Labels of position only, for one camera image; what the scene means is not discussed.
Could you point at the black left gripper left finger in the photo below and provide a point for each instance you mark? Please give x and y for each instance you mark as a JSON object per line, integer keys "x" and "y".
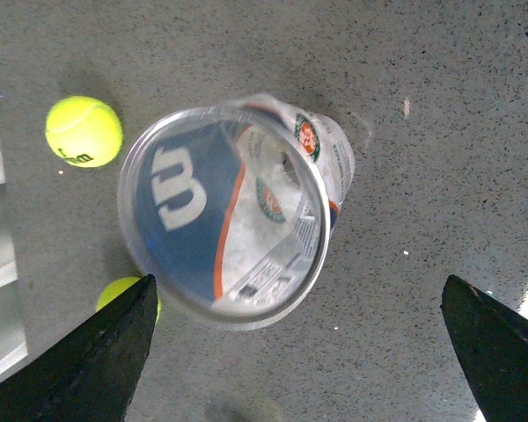
{"x": 92, "y": 373}

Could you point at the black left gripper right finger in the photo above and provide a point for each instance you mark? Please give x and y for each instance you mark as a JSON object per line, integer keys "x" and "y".
{"x": 490, "y": 341}

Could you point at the clear plastic tennis ball can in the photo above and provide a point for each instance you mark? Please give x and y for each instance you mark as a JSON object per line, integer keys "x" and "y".
{"x": 231, "y": 207}

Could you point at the left yellow tennis ball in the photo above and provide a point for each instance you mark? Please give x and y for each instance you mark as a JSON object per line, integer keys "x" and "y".
{"x": 116, "y": 288}

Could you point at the yellow tennis ball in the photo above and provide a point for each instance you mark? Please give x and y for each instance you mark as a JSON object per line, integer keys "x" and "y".
{"x": 116, "y": 288}
{"x": 84, "y": 132}

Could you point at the middle yellow tennis ball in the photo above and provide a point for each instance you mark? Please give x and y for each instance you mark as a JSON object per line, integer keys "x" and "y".
{"x": 84, "y": 132}

